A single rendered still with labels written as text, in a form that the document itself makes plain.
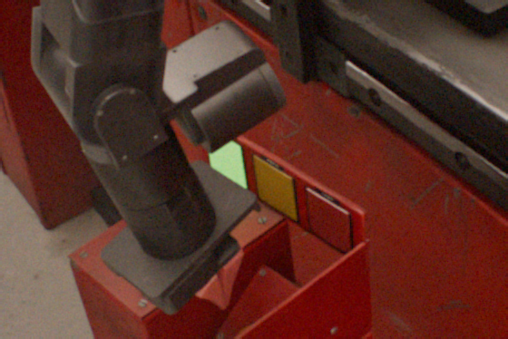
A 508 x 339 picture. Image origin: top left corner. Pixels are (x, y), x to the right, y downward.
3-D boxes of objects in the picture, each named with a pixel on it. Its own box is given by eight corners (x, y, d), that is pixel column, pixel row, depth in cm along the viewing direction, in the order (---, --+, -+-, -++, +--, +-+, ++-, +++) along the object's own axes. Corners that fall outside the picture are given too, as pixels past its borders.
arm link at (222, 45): (31, 33, 65) (85, 111, 60) (188, -65, 67) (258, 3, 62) (97, 149, 74) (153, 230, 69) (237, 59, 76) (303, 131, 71)
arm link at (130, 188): (61, 117, 69) (94, 168, 65) (151, 59, 70) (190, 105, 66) (101, 184, 74) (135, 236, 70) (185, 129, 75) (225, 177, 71)
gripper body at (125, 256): (267, 212, 76) (235, 144, 71) (163, 314, 73) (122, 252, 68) (205, 173, 80) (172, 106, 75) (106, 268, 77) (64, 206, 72)
